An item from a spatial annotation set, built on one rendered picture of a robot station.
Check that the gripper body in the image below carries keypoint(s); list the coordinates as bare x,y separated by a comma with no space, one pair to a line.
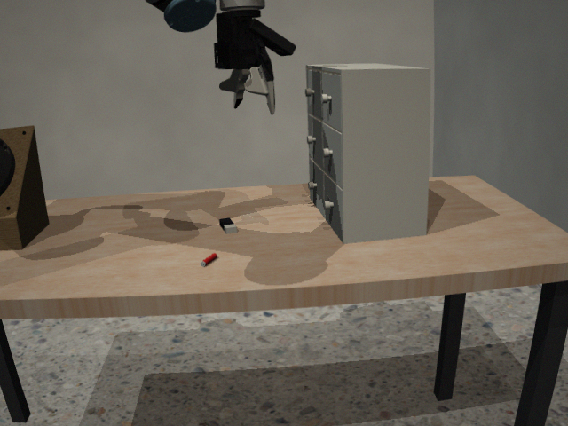
231,26

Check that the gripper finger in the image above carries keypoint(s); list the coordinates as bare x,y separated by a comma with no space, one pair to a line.
235,83
261,79

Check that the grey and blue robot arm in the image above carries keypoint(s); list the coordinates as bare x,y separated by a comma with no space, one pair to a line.
182,16

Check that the grey drawer front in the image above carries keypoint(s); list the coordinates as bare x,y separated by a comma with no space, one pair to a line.
317,189
333,156
333,204
315,138
314,87
331,97

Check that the grey chest of drawers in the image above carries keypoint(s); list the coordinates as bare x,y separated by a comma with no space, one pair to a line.
385,151

